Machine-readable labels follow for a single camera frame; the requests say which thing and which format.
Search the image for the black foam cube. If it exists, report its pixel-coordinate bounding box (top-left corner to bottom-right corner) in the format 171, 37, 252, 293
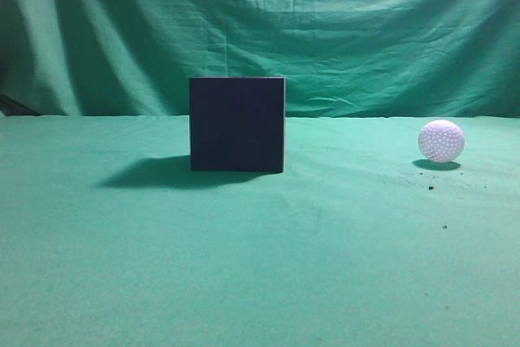
189, 76, 286, 173

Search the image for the white dimpled golf ball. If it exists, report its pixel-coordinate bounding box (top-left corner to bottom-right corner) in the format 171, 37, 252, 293
418, 119, 466, 163

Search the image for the green cloth backdrop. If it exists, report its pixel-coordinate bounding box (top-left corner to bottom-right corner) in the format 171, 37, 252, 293
1, 0, 519, 117

